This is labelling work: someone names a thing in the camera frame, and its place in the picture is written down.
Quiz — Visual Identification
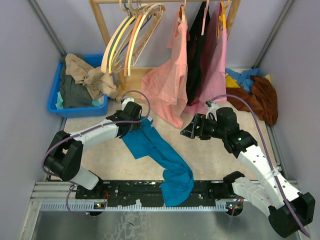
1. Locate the dark grey t shirt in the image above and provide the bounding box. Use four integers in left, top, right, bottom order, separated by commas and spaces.
59, 61, 94, 109

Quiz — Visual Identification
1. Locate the yellow hanger with shirt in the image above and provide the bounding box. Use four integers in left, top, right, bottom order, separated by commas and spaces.
216, 0, 231, 39

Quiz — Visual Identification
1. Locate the yellow cloth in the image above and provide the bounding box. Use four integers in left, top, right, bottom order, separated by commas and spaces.
225, 75, 272, 91

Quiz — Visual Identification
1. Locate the blue plastic bin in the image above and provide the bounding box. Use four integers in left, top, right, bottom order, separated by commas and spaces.
47, 56, 108, 118

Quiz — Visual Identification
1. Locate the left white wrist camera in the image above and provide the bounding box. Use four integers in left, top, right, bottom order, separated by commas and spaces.
120, 97, 135, 111

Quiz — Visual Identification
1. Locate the beige hanger with shirt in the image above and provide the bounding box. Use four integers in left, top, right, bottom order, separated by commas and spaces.
178, 0, 187, 24

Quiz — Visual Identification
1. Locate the salmon pink t shirt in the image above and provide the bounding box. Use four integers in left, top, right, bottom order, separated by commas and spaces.
141, 14, 188, 129

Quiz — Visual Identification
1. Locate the black t shirt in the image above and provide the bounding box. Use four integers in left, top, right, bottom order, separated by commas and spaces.
186, 2, 210, 105

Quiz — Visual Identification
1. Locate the wooden clothes rack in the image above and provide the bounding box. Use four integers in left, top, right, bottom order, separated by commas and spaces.
89, 0, 241, 101

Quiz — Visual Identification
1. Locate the pink hanger with shirt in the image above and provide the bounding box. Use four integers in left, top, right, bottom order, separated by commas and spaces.
201, 0, 210, 36

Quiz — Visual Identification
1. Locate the orange plastic hanger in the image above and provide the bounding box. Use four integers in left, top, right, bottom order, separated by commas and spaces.
123, 9, 161, 77

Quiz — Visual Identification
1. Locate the light blue cloth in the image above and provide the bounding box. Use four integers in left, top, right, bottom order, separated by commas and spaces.
225, 68, 260, 94

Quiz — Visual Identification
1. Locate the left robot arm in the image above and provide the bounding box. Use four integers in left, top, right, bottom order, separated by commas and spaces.
42, 101, 142, 199

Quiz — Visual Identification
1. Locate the brown t shirt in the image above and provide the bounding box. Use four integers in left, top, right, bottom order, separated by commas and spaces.
226, 75, 279, 126

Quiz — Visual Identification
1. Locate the beige t shirt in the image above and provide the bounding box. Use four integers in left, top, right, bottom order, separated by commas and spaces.
65, 53, 119, 100

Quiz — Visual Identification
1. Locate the teal blue t shirt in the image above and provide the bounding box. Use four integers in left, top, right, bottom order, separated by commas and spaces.
122, 118, 195, 207

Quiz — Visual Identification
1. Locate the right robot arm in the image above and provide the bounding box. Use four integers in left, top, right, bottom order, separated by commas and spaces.
180, 107, 316, 238

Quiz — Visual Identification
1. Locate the cream plastic hanger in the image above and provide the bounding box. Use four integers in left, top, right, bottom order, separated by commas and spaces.
100, 3, 166, 74

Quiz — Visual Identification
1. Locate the mint green cloth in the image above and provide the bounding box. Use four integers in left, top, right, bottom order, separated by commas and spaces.
55, 91, 104, 110

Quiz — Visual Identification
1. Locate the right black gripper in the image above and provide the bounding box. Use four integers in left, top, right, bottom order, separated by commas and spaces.
180, 113, 226, 140

